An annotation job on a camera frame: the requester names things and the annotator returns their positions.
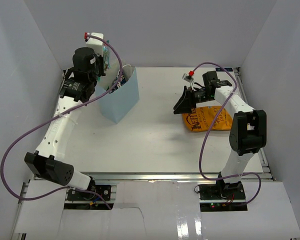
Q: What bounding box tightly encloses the light blue paper bag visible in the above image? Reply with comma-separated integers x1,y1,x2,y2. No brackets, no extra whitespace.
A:
95,60,140,124

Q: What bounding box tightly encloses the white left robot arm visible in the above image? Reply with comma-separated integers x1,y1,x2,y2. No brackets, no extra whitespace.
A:
24,47,105,200

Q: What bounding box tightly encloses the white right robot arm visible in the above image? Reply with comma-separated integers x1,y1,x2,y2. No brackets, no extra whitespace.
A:
173,71,267,200

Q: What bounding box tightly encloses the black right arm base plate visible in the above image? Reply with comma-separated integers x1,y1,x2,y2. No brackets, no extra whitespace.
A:
194,184,246,201

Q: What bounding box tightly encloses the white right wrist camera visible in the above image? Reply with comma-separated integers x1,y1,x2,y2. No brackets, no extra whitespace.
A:
182,70,195,90

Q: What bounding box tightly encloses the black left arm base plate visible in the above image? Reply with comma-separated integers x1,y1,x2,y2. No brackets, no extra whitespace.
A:
66,185,112,201

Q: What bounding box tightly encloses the orange Kettle chips bag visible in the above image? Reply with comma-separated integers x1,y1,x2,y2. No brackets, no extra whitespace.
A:
181,106,233,133

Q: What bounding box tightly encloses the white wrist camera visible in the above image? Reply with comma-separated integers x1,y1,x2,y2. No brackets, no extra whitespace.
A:
84,32,104,56
182,70,195,90

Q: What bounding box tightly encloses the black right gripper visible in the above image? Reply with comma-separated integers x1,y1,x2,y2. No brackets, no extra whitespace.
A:
174,85,214,115

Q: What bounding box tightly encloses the aluminium front frame rail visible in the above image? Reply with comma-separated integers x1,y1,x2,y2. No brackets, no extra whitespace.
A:
83,171,273,182

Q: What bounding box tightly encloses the teal Fox's mint candy bag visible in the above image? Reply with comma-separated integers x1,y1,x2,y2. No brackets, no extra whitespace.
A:
102,44,111,73

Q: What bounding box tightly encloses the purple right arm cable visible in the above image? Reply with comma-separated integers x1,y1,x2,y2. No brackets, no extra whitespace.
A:
188,61,262,207

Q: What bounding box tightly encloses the blue Kettle chips bag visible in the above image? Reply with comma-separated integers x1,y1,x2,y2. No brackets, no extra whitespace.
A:
110,72,128,93

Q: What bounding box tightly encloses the white front cover sheet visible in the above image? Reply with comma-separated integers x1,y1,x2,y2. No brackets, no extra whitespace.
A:
15,181,300,240

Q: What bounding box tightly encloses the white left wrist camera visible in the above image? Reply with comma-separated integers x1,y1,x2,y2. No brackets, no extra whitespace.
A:
84,32,104,56

